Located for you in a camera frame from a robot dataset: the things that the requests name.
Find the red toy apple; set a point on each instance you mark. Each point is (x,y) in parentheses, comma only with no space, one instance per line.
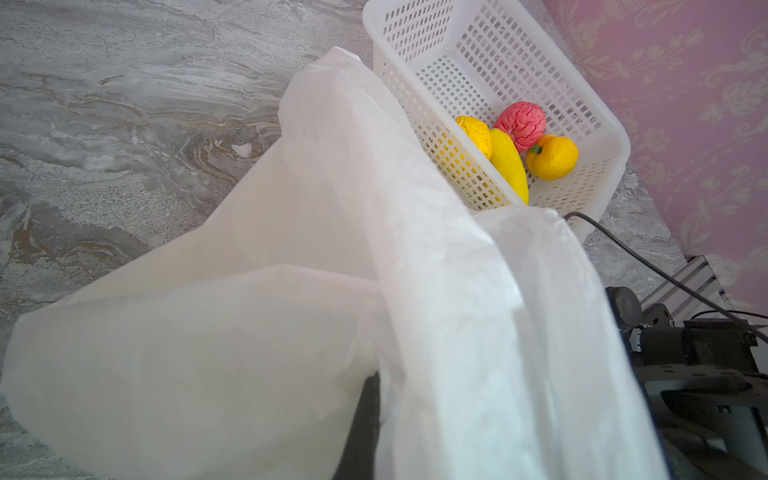
(524,122)

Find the white plastic bag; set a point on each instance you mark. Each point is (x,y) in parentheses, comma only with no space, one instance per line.
(240,349)

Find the aluminium front rail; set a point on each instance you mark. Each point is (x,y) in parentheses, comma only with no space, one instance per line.
(697,275)

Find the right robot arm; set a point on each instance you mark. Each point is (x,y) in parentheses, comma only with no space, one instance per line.
(706,396)

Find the yellow toy lemon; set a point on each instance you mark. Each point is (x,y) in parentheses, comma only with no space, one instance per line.
(507,161)

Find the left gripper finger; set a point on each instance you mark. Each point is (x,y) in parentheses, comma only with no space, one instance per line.
(357,461)

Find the small orange toy fruit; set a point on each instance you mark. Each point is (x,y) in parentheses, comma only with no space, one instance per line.
(552,157)

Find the white plastic basket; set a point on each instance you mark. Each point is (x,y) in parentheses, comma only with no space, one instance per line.
(445,59)

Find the yellow toy orange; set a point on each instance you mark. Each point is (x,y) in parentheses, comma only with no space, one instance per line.
(478,132)

